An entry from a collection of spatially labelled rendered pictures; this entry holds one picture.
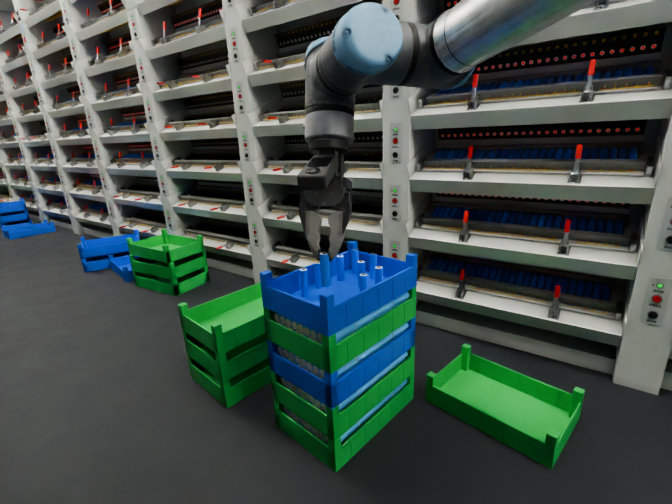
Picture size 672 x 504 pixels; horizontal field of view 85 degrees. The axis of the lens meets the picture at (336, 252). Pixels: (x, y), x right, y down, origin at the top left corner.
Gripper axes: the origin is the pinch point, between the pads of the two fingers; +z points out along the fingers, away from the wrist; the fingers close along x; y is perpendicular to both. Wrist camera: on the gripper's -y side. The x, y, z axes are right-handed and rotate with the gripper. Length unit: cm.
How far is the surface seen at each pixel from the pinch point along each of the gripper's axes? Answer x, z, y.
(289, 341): 8.9, 18.8, 7.0
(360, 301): -5.8, 9.5, 6.6
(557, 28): -47, -53, 35
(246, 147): 57, -39, 81
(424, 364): -19, 35, 48
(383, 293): -9.5, 8.7, 13.2
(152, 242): 115, 3, 96
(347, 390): -3.4, 27.8, 7.4
